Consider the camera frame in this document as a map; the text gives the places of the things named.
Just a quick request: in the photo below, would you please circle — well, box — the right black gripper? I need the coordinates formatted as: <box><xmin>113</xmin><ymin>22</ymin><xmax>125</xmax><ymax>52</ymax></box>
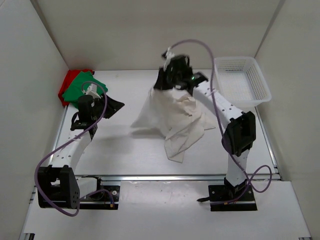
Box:
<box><xmin>154</xmin><ymin>67</ymin><xmax>182</xmax><ymax>92</ymax></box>

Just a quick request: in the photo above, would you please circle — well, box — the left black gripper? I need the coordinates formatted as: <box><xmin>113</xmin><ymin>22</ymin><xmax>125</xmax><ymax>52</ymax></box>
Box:
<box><xmin>91</xmin><ymin>92</ymin><xmax>125</xmax><ymax>121</ymax></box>

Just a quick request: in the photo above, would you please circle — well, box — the white t-shirt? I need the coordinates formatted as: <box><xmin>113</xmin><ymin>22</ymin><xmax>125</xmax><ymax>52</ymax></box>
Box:
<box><xmin>131</xmin><ymin>88</ymin><xmax>218</xmax><ymax>163</ymax></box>

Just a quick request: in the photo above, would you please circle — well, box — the green t-shirt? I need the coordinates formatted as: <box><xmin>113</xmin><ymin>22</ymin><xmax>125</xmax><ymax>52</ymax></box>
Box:
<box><xmin>62</xmin><ymin>71</ymin><xmax>108</xmax><ymax>108</ymax></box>

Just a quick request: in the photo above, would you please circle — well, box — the red t-shirt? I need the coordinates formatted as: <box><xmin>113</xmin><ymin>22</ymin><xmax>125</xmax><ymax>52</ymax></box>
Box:
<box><xmin>58</xmin><ymin>69</ymin><xmax>95</xmax><ymax>107</ymax></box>

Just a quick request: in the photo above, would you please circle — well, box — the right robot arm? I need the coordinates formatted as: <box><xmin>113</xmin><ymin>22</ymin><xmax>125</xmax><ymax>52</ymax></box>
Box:
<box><xmin>154</xmin><ymin>54</ymin><xmax>256</xmax><ymax>200</ymax></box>

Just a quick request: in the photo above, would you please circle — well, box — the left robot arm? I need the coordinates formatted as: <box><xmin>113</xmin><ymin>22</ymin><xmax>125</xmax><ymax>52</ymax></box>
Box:
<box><xmin>35</xmin><ymin>94</ymin><xmax>125</xmax><ymax>210</ymax></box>

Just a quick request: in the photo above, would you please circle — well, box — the white plastic basket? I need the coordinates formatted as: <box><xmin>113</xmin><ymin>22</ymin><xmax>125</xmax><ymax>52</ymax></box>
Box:
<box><xmin>214</xmin><ymin>56</ymin><xmax>272</xmax><ymax>109</ymax></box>

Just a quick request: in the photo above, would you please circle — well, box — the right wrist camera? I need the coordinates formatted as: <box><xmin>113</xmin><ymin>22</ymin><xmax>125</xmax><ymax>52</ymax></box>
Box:
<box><xmin>161</xmin><ymin>50</ymin><xmax>190</xmax><ymax>74</ymax></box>

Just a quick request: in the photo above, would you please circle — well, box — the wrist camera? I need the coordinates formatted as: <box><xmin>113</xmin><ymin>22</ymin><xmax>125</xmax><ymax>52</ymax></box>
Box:
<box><xmin>77</xmin><ymin>83</ymin><xmax>101</xmax><ymax>122</ymax></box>
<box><xmin>161</xmin><ymin>50</ymin><xmax>190</xmax><ymax>74</ymax></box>

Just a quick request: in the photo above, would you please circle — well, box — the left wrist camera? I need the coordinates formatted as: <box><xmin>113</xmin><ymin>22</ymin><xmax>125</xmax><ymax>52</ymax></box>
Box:
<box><xmin>77</xmin><ymin>83</ymin><xmax>101</xmax><ymax>122</ymax></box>

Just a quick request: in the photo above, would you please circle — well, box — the aluminium rail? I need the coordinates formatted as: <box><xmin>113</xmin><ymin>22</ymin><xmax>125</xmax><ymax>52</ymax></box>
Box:
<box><xmin>100</xmin><ymin>174</ymin><xmax>225</xmax><ymax>182</ymax></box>

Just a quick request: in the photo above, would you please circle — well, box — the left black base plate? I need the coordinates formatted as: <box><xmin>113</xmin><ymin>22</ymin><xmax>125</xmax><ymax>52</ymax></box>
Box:
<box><xmin>79</xmin><ymin>181</ymin><xmax>121</xmax><ymax>211</ymax></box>

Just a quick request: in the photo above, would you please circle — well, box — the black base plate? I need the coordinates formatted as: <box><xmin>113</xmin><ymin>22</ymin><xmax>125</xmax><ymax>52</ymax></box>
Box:
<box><xmin>79</xmin><ymin>181</ymin><xmax>121</xmax><ymax>211</ymax></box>
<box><xmin>197</xmin><ymin>185</ymin><xmax>258</xmax><ymax>212</ymax></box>

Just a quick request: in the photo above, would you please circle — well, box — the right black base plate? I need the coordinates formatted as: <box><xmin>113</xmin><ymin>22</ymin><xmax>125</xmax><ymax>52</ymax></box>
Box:
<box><xmin>197</xmin><ymin>185</ymin><xmax>258</xmax><ymax>212</ymax></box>

